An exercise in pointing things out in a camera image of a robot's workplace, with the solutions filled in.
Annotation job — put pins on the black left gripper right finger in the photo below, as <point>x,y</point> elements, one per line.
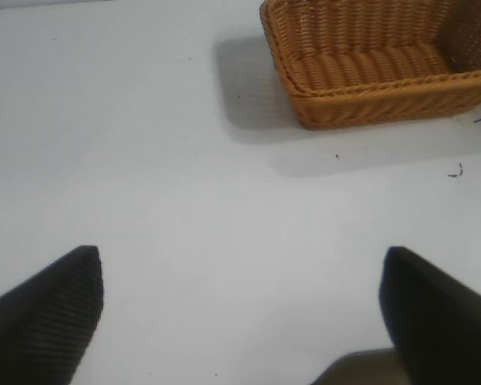
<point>437,317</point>

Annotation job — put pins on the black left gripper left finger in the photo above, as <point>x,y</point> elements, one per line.
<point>40,325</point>

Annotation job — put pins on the brown woven wicker basket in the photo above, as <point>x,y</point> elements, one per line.
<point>369,68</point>

